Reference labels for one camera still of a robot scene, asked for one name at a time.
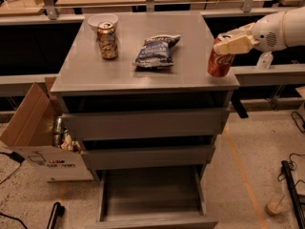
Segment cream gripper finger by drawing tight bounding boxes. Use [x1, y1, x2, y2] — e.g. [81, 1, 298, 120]
[218, 23, 254, 40]
[213, 34, 259, 55]

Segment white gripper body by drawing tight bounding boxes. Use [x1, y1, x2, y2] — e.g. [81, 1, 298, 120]
[252, 12, 286, 52]

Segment red coke can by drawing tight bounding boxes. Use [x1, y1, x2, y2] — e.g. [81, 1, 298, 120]
[208, 49, 234, 77]

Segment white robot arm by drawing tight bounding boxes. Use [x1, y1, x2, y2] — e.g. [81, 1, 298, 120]
[213, 7, 305, 54]

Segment grey top drawer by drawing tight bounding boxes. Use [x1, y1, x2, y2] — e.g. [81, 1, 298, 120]
[62, 108, 230, 140]

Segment grey drawer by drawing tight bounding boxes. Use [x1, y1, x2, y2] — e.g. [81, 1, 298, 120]
[62, 108, 230, 140]
[81, 145, 215, 170]
[86, 166, 217, 229]

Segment grey drawer cabinet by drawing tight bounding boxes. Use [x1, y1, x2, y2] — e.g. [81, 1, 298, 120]
[51, 11, 240, 179]

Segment gold soda can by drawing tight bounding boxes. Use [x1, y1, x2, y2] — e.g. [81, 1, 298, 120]
[97, 22, 118, 60]

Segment grey bottom drawer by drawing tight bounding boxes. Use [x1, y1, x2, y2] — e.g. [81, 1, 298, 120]
[86, 166, 217, 229]

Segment grey middle drawer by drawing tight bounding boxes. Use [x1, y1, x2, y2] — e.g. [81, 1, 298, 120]
[81, 145, 215, 170]

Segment clear sanitizer bottle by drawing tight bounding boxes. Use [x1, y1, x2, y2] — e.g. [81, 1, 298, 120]
[256, 52, 274, 70]

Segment blue chip bag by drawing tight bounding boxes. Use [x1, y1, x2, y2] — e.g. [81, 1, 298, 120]
[133, 34, 180, 68]

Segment white bowl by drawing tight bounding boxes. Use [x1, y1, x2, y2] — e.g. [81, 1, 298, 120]
[88, 13, 118, 31]

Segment black power strip right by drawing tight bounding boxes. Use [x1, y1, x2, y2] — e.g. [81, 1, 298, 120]
[281, 160, 305, 229]

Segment wooden disc on floor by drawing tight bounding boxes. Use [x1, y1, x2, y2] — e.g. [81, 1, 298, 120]
[265, 194, 285, 216]

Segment cans in cardboard box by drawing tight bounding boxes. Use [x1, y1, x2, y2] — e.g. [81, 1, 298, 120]
[52, 116, 81, 153]

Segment cardboard box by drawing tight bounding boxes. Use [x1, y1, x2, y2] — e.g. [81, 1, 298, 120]
[0, 83, 93, 181]

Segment black object bottom left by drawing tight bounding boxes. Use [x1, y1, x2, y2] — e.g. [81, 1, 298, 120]
[47, 202, 65, 229]

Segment black power adapter left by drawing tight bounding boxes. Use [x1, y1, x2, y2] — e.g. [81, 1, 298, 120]
[10, 152, 25, 163]

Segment black cable far right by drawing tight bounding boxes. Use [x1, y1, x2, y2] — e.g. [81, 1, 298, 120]
[291, 110, 305, 135]

